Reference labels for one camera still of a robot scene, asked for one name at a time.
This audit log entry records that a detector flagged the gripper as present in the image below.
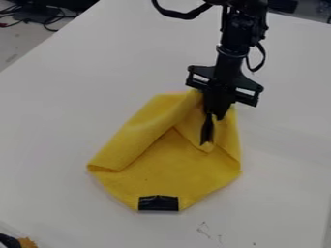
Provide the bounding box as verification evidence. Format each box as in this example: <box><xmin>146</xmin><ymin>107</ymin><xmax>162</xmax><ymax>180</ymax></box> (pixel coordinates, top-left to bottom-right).
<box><xmin>185</xmin><ymin>47</ymin><xmax>265</xmax><ymax>146</ymax></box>

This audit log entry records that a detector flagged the yellow cloth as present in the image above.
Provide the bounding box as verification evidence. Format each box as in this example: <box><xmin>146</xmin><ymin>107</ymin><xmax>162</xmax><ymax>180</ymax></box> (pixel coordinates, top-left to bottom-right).
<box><xmin>85</xmin><ymin>89</ymin><xmax>244</xmax><ymax>213</ymax></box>

